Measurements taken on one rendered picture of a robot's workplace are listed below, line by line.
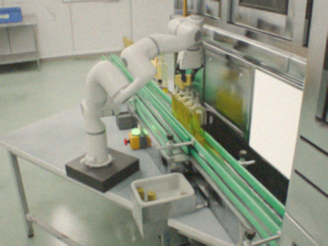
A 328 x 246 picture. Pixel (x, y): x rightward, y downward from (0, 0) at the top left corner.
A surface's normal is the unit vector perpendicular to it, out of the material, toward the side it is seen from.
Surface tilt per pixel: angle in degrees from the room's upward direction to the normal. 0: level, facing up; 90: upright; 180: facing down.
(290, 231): 90
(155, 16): 90
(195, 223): 0
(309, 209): 90
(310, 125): 90
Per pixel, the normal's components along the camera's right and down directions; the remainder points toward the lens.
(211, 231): 0.00, -0.91
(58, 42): 0.35, 0.37
